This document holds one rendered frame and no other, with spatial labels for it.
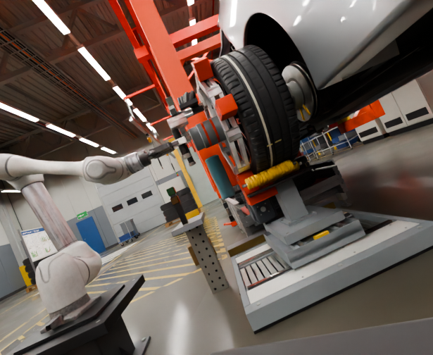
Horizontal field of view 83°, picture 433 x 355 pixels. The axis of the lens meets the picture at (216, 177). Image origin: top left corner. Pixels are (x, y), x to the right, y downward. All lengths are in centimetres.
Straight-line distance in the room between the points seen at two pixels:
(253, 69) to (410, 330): 103
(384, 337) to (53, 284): 116
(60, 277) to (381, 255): 129
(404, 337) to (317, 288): 76
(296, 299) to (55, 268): 98
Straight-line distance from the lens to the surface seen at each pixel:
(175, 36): 511
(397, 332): 36
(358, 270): 114
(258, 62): 120
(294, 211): 137
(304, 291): 108
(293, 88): 145
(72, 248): 147
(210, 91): 116
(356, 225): 128
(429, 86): 611
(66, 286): 129
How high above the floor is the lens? 55
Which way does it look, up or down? 2 degrees up
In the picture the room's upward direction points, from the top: 24 degrees counter-clockwise
